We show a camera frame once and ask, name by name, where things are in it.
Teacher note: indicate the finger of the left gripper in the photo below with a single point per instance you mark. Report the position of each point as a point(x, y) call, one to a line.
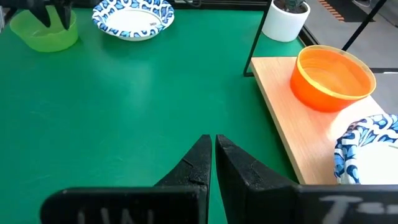
point(64, 17)
point(42, 17)

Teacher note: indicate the light wooden shelf board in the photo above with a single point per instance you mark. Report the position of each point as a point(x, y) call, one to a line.
point(298, 130)

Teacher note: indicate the orange plastic bowl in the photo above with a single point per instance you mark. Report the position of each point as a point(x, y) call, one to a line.
point(329, 77)

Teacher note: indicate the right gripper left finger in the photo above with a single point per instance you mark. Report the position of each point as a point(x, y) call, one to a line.
point(186, 186)

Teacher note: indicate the blue patterned white paper bowl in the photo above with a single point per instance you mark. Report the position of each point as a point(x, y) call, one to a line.
point(133, 23)
point(370, 155)

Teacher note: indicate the yellow-green translucent plastic bowl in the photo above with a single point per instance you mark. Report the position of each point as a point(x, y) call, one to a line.
point(46, 37)

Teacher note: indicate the black metal shelf frame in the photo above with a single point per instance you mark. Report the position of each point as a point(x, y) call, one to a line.
point(255, 46)

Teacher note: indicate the dark mat with orange stripes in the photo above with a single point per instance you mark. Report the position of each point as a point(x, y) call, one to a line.
point(342, 7)

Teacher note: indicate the green leafy potted plant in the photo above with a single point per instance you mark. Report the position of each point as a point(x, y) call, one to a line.
point(290, 4)

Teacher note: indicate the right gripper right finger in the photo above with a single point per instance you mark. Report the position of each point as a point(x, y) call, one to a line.
point(248, 193)

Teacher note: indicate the white plant pot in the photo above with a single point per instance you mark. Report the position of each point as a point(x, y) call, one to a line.
point(283, 25)

